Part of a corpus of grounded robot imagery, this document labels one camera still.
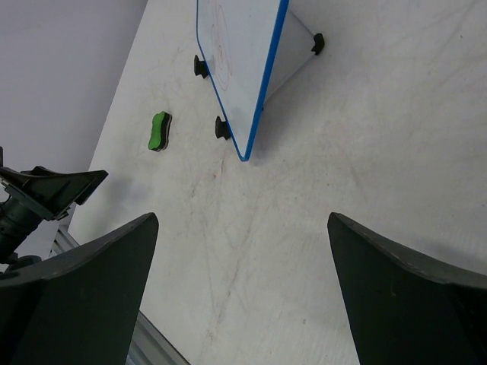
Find black whiteboard foot near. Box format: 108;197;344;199
215;116;231;141

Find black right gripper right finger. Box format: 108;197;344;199
327;213;486;364

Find green bone shaped eraser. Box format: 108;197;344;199
148;111;172;152

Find blue framed whiteboard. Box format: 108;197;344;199
196;1;315;161

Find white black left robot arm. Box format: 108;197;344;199
1;166;108;272

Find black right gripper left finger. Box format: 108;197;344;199
1;213;158;364

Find black whiteboard foot far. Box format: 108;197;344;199
193;55;209;79

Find black whiteboard foot rear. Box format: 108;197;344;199
311;33;326;56

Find black whiteboard foot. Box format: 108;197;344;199
311;33;326;56
215;116;231;141
193;55;209;79

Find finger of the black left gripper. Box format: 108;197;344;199
1;166;108;221

